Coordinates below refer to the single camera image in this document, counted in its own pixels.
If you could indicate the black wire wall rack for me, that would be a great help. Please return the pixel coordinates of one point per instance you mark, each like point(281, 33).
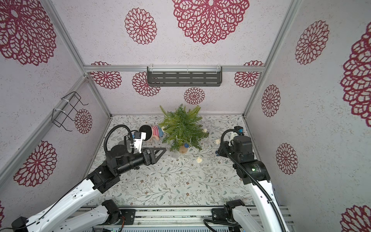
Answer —
point(63, 113)

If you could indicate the clear battery box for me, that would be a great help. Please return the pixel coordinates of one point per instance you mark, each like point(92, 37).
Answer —
point(174, 154)

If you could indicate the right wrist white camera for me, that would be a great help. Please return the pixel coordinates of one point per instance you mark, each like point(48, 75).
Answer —
point(234, 134)

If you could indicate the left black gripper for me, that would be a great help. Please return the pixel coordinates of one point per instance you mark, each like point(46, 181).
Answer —
point(152, 159)

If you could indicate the dark grey wall shelf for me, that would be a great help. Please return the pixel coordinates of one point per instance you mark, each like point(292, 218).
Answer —
point(184, 77)

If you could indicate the small green christmas tree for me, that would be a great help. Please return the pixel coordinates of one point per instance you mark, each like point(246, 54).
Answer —
point(183, 127)

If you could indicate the wrist white camera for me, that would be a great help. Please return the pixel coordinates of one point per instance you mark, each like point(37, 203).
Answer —
point(138, 138)
point(234, 134)

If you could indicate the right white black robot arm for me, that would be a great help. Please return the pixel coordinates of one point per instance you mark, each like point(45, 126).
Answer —
point(238, 149)

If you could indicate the plush doll striped shirt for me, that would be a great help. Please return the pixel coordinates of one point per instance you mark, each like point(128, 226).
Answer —
point(152, 132)

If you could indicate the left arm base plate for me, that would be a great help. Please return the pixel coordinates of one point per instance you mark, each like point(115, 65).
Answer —
point(122, 217)

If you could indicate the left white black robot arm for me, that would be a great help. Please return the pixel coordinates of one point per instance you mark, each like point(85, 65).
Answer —
point(55, 218)

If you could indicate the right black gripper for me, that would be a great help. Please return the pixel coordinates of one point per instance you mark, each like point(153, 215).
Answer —
point(221, 150)

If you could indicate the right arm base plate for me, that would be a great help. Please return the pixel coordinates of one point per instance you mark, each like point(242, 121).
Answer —
point(219, 214)

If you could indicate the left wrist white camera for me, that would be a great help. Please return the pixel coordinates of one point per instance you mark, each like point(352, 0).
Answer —
point(138, 138)

